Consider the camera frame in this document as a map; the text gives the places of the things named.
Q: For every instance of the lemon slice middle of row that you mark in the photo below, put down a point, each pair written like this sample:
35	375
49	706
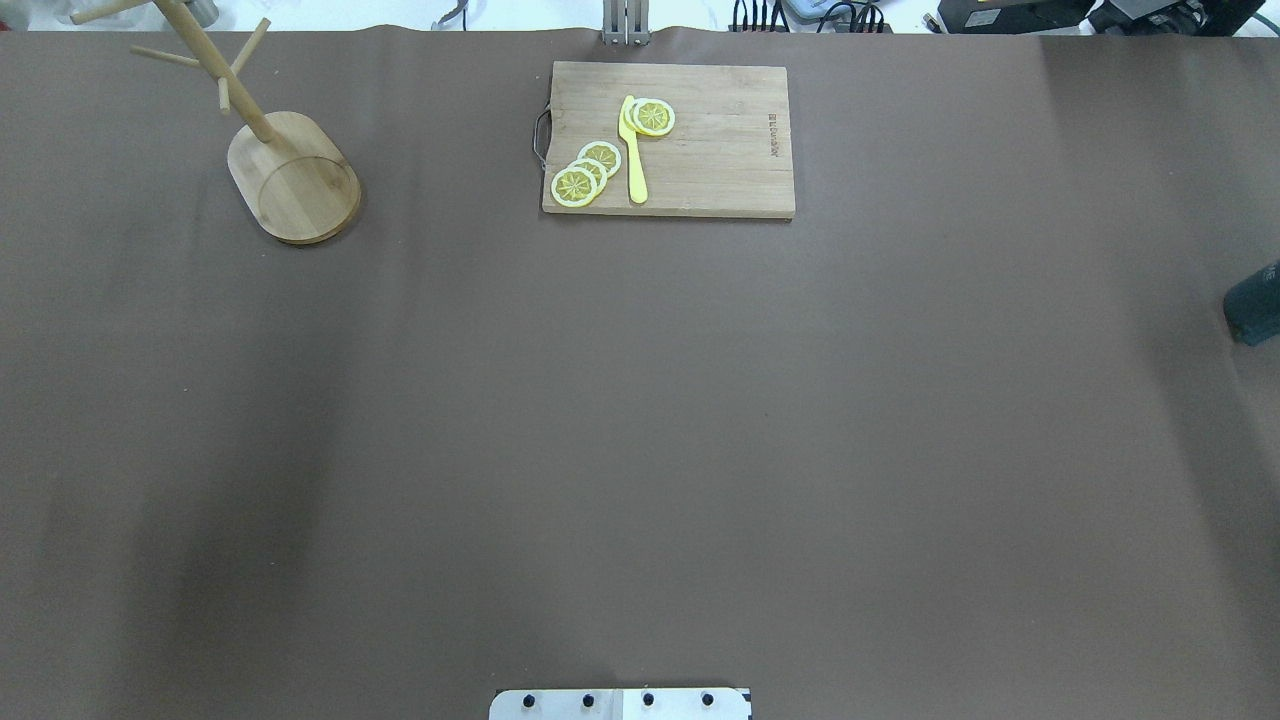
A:
596	170

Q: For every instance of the yellow plastic knife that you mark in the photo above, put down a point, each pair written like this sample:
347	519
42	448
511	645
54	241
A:
636	181

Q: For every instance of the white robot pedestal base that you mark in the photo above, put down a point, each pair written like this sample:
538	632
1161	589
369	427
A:
623	703

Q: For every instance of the lemon slice under pair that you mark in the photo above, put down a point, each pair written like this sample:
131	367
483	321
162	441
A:
627	119

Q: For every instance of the wooden cutting board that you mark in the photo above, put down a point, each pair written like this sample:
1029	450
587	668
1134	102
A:
729	155

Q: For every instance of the dark blue ribbed mug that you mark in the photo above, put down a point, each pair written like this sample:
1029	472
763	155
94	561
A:
1251	307

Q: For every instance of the aluminium frame post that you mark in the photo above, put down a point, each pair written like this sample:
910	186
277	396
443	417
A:
626	23

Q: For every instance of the wooden cup storage rack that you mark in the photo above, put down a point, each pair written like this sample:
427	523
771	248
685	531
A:
292	177

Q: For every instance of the lemon slice top of pair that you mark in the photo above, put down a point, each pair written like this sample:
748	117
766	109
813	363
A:
651	117

